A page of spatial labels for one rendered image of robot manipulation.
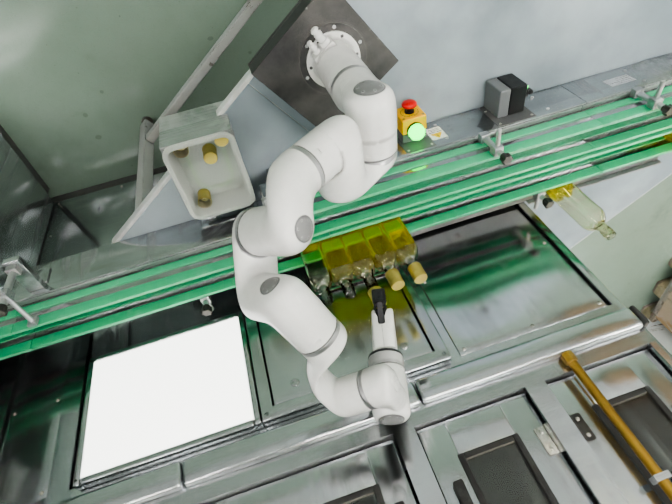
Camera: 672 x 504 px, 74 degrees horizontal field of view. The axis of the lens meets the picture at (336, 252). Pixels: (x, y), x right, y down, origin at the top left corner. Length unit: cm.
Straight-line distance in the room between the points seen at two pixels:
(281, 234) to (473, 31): 84
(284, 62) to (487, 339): 82
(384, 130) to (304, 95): 33
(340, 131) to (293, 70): 36
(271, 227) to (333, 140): 19
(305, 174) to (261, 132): 53
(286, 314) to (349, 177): 27
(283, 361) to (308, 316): 47
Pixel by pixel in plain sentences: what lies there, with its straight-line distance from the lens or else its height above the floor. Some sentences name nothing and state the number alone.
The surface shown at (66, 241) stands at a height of 39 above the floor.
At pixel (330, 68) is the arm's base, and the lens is 99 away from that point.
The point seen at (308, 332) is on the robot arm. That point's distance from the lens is 72.
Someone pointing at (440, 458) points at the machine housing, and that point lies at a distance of 108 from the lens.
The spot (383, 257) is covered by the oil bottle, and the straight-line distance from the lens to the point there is 112.
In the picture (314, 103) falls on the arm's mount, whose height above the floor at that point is 81.
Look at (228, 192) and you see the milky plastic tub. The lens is 127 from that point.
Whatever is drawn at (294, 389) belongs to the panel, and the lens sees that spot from 112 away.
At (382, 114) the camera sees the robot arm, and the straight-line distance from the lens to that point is 83.
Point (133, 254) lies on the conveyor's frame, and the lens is 133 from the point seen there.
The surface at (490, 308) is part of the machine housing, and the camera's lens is 127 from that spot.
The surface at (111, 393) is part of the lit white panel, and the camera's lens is 131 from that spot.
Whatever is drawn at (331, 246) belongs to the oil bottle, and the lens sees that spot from 117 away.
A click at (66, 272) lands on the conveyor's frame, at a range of 140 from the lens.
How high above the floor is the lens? 181
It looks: 44 degrees down
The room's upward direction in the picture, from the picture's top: 158 degrees clockwise
